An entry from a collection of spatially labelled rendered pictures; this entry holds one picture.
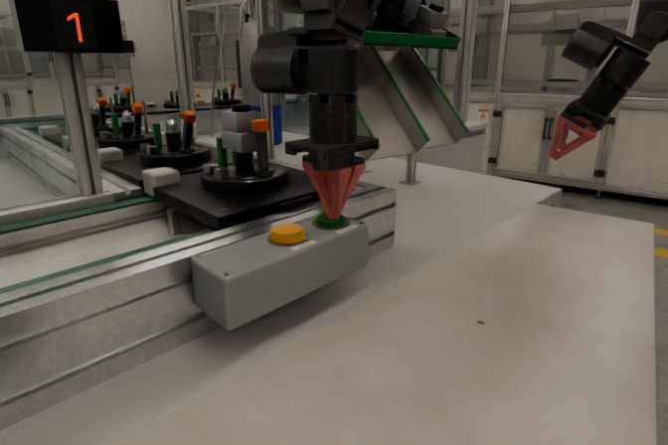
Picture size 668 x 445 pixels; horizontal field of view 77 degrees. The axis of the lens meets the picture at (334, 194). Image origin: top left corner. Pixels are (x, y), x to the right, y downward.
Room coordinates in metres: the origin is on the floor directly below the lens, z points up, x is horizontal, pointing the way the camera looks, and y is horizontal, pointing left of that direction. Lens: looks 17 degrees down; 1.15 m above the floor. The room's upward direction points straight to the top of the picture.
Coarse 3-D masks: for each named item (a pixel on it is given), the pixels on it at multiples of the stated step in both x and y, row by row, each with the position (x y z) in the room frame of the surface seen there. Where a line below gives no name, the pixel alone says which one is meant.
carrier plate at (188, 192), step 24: (288, 168) 0.77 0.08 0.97; (144, 192) 0.67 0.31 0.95; (168, 192) 0.61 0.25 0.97; (192, 192) 0.61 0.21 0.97; (264, 192) 0.61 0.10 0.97; (288, 192) 0.61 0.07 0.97; (312, 192) 0.61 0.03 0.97; (192, 216) 0.55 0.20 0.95; (216, 216) 0.51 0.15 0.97; (240, 216) 0.52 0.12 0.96; (264, 216) 0.55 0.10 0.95
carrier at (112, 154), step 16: (176, 128) 0.85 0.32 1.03; (144, 144) 0.82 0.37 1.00; (160, 144) 0.87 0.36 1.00; (176, 144) 0.84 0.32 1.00; (192, 144) 0.91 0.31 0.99; (112, 160) 0.83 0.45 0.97; (128, 160) 0.84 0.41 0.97; (144, 160) 0.79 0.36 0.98; (160, 160) 0.78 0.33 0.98; (176, 160) 0.78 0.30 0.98; (192, 160) 0.80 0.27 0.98; (208, 160) 0.84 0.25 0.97; (256, 160) 0.85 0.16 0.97; (128, 176) 0.71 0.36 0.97
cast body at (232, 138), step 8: (240, 104) 0.67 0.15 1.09; (248, 104) 0.67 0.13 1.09; (224, 112) 0.66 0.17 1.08; (232, 112) 0.65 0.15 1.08; (240, 112) 0.65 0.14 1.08; (248, 112) 0.65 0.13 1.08; (256, 112) 0.66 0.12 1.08; (224, 120) 0.67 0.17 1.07; (232, 120) 0.65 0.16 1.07; (240, 120) 0.64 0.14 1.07; (248, 120) 0.65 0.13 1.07; (224, 128) 0.67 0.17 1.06; (232, 128) 0.65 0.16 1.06; (240, 128) 0.64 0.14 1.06; (224, 136) 0.67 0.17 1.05; (232, 136) 0.65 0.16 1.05; (240, 136) 0.63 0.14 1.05; (248, 136) 0.64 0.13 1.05; (224, 144) 0.67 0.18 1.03; (232, 144) 0.65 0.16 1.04; (240, 144) 0.63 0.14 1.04; (248, 144) 0.64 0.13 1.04; (240, 152) 0.63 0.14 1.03; (248, 152) 0.64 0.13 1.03
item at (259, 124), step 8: (256, 120) 0.62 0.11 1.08; (264, 120) 0.63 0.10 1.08; (248, 128) 0.65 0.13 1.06; (256, 128) 0.62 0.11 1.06; (264, 128) 0.63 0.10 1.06; (256, 136) 0.63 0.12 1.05; (264, 136) 0.63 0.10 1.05; (256, 144) 0.63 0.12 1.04; (264, 144) 0.63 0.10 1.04; (256, 152) 0.63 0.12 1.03; (264, 152) 0.63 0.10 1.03; (264, 160) 0.63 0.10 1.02; (264, 168) 0.63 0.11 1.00
